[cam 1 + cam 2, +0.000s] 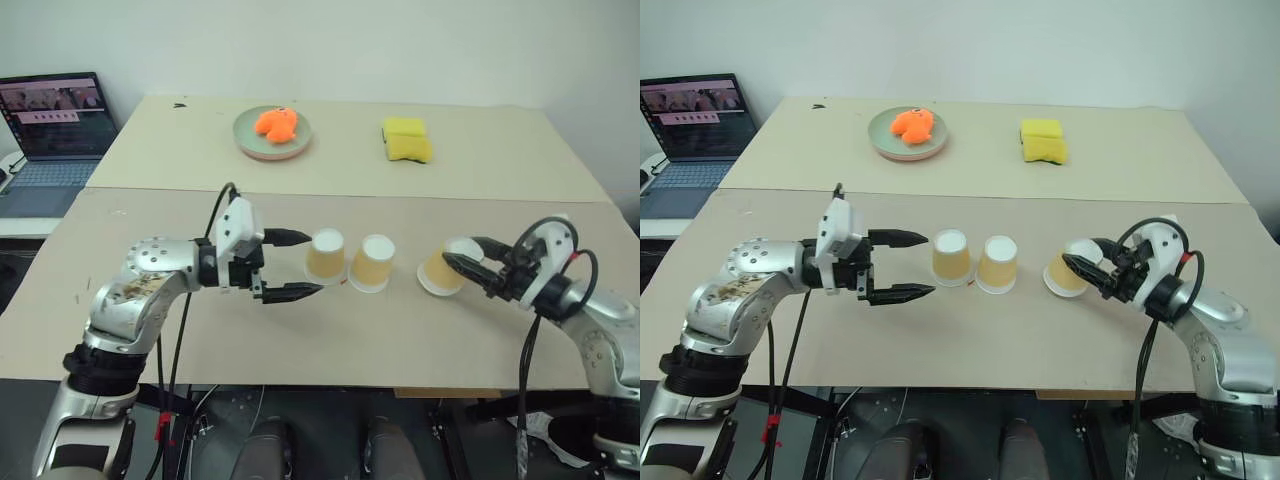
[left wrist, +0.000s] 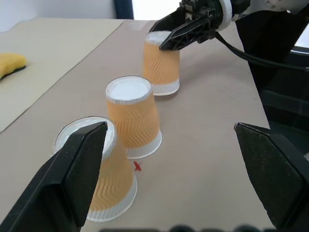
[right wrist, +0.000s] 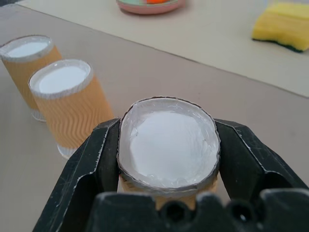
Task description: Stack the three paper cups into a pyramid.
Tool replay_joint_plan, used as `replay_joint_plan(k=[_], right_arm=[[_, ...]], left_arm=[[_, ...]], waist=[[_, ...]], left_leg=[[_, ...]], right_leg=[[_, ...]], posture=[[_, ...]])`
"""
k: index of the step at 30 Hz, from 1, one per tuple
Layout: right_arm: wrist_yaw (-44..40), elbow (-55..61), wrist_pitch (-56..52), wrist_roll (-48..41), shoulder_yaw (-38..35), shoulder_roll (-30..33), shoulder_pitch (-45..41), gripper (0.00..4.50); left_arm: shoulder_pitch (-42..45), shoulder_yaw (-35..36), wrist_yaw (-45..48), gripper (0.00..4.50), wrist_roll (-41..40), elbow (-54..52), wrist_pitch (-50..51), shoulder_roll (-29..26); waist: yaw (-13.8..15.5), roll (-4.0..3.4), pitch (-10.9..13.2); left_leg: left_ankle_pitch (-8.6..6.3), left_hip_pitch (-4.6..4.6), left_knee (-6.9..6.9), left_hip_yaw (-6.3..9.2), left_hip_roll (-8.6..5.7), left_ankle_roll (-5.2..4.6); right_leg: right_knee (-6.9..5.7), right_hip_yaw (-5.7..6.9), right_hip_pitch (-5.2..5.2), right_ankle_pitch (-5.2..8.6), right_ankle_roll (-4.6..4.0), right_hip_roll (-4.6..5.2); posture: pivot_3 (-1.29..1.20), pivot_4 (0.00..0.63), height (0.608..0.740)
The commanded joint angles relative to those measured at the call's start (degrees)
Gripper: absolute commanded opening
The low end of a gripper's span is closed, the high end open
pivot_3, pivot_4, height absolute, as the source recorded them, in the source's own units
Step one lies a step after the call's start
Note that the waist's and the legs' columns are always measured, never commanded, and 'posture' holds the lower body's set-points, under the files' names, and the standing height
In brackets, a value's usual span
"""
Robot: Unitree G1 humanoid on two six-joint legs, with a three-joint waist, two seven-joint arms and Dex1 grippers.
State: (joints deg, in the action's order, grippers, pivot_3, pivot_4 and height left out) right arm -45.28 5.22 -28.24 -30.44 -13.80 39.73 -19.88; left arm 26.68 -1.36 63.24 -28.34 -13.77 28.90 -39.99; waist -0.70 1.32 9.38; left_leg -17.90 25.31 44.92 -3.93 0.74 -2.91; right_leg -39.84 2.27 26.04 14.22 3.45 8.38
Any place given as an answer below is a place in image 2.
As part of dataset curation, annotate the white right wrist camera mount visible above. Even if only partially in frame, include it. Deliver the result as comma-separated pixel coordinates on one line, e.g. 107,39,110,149
216,0,239,31

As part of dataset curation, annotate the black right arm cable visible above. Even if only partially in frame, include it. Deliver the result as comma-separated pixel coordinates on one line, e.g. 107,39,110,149
214,31,309,72

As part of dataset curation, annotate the black robot body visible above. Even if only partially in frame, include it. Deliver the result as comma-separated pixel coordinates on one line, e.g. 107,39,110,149
235,9,309,160

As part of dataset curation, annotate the dark blue panel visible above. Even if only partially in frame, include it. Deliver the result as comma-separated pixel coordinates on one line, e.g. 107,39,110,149
113,0,135,20

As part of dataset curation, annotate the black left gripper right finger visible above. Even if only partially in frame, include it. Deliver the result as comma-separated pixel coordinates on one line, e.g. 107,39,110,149
233,122,309,232

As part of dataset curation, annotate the beige cardboard sheet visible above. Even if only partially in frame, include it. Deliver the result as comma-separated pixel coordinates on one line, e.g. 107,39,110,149
0,17,125,133

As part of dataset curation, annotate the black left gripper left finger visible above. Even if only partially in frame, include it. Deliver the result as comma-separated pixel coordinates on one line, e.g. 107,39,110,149
0,121,108,232

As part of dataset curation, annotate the yellow sponge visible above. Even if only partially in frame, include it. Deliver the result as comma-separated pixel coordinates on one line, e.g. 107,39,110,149
0,52,28,81

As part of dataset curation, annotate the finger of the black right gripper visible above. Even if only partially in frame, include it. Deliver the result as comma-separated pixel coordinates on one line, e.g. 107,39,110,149
158,14,217,52
148,9,193,33

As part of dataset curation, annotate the orange white paper cup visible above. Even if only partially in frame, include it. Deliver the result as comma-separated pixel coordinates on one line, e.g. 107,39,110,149
53,116,139,223
105,76,163,160
142,30,181,96

